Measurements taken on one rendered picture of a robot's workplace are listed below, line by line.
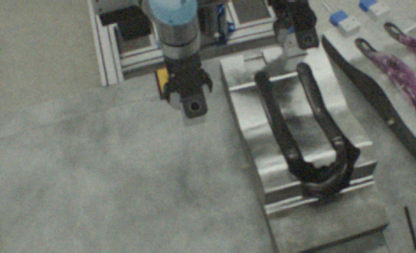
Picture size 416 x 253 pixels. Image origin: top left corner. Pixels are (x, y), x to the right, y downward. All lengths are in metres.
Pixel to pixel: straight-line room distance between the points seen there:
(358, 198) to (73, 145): 0.71
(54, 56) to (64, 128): 1.21
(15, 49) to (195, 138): 1.56
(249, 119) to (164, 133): 0.23
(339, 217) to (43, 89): 1.67
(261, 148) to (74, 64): 1.50
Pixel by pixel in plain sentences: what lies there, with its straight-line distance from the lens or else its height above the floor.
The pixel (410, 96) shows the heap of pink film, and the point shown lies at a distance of 1.26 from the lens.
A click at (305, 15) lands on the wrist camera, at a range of 1.07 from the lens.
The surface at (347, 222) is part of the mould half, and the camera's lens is 1.12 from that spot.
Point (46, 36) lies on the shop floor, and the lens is 2.61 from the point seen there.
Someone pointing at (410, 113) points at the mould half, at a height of 0.87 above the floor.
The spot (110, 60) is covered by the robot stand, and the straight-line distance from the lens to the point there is 2.12.
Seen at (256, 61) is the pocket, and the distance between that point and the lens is 1.28.
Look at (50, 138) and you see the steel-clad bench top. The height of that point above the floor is 0.80.
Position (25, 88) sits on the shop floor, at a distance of 2.47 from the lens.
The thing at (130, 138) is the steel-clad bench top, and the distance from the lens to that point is 1.27.
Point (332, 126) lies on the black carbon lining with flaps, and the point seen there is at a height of 0.90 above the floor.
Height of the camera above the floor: 1.92
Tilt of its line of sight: 67 degrees down
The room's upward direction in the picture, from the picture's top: 3 degrees clockwise
